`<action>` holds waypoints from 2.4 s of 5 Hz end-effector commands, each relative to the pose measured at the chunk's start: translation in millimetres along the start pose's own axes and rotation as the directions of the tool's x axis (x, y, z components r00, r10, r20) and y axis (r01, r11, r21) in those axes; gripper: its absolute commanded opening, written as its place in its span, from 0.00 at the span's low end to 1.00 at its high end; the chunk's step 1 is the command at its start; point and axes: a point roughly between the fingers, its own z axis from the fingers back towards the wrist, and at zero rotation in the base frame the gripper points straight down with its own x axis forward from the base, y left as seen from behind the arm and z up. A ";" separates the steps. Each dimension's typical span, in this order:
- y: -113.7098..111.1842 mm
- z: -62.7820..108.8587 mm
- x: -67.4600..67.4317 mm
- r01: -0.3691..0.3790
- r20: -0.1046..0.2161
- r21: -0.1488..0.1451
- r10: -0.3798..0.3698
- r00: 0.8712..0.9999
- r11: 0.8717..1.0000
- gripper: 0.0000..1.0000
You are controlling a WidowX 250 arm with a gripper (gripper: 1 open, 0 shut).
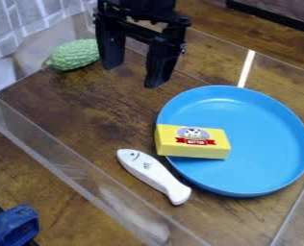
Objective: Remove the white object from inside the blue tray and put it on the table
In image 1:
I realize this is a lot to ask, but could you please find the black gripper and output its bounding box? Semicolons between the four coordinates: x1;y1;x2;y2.
94;0;190;88

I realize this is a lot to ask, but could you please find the white wooden fish toy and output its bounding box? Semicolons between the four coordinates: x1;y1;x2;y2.
117;149;192;206

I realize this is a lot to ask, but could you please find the green bumpy gourd toy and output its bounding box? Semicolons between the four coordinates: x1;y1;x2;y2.
47;38;99;71

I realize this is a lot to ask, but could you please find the clear acrylic barrier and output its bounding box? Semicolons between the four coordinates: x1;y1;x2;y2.
0;99;212;246

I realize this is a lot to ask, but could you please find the yellow butter block toy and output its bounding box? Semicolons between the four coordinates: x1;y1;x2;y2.
154;124;232;160

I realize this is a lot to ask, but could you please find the blue round plastic tray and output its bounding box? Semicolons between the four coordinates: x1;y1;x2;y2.
155;86;304;197

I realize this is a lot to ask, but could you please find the white checkered cloth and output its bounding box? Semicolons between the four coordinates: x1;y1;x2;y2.
0;0;97;59

